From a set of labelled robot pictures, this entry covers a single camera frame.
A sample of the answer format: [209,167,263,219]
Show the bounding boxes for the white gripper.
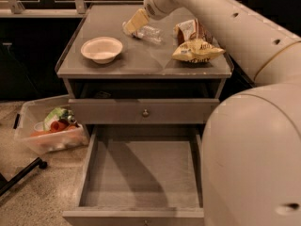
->
[123,0,180,35]

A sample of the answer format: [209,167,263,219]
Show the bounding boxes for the clear plastic water bottle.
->
[122,22,163,44]

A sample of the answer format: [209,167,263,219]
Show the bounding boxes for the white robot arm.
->
[144,0,301,226]

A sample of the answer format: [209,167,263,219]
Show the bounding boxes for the grey drawer cabinet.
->
[56,4,233,134]

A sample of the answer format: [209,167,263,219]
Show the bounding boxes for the closed grey upper drawer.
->
[69,99,219,124]

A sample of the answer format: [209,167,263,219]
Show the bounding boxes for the open grey bottom drawer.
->
[63,125,204,226]

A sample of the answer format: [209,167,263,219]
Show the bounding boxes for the white paper bowl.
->
[81,37,123,64]

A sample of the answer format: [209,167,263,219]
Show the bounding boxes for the brown white snack bag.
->
[173,19,213,45]

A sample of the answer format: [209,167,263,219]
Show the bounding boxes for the yellow chip bag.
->
[172,39,225,63]

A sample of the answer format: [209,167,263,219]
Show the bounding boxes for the green white bag in bin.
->
[43,107,76,130]

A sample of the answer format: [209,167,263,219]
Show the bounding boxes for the orange items in bin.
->
[31,120,77,137]

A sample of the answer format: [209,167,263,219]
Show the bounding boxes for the clear plastic storage bin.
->
[14,95,88,154]

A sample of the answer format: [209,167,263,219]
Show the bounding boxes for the black chair leg with caster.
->
[0,157,48,196]

